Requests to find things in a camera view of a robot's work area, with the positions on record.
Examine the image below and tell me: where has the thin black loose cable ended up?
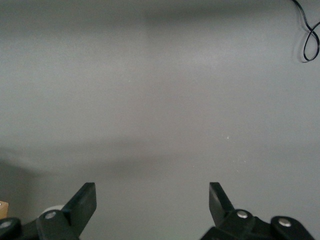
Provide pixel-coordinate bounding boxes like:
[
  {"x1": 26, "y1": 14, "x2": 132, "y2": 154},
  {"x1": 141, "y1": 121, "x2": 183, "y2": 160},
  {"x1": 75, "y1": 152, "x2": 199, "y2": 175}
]
[{"x1": 291, "y1": 0, "x2": 320, "y2": 63}]

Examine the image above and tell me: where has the dark grey table mat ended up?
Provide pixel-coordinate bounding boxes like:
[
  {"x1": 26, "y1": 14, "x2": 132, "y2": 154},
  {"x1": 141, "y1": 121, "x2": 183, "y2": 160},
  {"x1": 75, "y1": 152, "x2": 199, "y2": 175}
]
[{"x1": 0, "y1": 0, "x2": 320, "y2": 240}]

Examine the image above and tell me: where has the wooden drawer with white front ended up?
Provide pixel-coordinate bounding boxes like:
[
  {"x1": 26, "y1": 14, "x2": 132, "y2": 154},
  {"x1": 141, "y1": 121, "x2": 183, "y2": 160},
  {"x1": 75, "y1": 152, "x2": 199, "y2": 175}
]
[{"x1": 0, "y1": 200, "x2": 9, "y2": 218}]

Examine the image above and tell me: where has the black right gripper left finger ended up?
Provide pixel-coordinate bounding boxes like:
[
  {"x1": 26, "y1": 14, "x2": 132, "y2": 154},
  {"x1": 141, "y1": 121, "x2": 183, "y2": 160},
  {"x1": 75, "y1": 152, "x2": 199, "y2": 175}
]
[{"x1": 36, "y1": 182, "x2": 97, "y2": 240}]

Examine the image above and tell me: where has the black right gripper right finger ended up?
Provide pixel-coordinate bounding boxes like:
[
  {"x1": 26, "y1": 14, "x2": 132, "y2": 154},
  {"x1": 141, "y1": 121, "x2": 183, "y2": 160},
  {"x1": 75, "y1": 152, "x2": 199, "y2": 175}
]
[{"x1": 199, "y1": 182, "x2": 258, "y2": 240}]

